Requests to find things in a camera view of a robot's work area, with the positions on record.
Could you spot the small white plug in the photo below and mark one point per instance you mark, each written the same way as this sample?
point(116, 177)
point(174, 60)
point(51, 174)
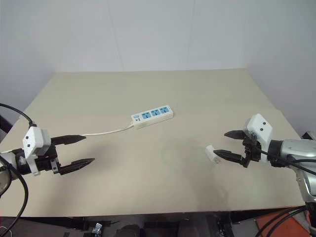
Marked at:
point(211, 151)

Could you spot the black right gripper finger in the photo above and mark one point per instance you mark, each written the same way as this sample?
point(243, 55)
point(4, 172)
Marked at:
point(229, 156)
point(237, 135)

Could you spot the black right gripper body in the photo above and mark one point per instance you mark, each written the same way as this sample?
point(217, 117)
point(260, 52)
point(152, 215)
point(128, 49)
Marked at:
point(252, 150)

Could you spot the black table frame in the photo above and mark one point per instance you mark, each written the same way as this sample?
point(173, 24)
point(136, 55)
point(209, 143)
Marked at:
point(61, 222)

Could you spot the small metal clamp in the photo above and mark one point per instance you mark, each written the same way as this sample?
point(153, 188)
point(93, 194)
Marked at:
point(97, 228)

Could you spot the dark round glassy object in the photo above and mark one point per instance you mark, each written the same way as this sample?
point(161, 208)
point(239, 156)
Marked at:
point(4, 184)

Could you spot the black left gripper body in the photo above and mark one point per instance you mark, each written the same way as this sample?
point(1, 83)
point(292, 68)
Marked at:
point(47, 163)

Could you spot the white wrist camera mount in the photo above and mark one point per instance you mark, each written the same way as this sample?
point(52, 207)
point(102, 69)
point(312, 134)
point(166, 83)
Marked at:
point(33, 139)
point(259, 127)

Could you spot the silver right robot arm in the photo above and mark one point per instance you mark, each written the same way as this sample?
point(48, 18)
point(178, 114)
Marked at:
point(293, 148)

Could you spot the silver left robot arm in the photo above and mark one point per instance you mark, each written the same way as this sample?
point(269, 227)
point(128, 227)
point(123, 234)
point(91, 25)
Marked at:
point(11, 158)

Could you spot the white power strip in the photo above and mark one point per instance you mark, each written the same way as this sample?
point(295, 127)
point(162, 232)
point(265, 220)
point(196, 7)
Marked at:
point(151, 118)

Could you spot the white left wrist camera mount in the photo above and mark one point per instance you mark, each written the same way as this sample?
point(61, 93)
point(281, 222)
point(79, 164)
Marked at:
point(33, 139)

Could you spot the orange floor mat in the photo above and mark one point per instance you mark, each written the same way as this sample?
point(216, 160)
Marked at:
point(274, 217)

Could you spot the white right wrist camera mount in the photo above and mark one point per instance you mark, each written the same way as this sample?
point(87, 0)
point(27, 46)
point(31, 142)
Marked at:
point(259, 127)

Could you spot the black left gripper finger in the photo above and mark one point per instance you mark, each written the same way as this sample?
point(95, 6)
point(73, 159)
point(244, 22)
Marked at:
point(69, 139)
point(76, 166)

